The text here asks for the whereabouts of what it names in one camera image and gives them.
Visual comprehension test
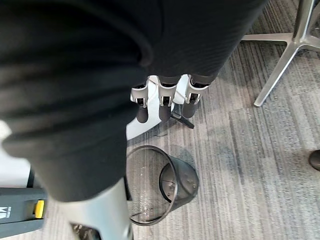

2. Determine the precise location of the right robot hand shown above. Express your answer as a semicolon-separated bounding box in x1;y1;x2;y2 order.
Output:
0;0;268;240

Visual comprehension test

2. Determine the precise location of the grey trash can yellow lid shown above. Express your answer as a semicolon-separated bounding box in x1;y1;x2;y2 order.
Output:
0;187;47;227

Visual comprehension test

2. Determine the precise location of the small black transparent bin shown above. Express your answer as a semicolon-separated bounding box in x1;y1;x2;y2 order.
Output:
126;145;200;227

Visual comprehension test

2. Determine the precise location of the white armchair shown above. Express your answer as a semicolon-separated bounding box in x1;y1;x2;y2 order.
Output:
125;74;195;140

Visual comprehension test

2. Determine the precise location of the silver chair base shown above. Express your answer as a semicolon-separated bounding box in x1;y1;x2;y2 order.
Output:
241;0;320;109

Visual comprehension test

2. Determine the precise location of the person's foot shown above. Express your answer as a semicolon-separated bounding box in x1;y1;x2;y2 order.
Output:
308;149;320;173

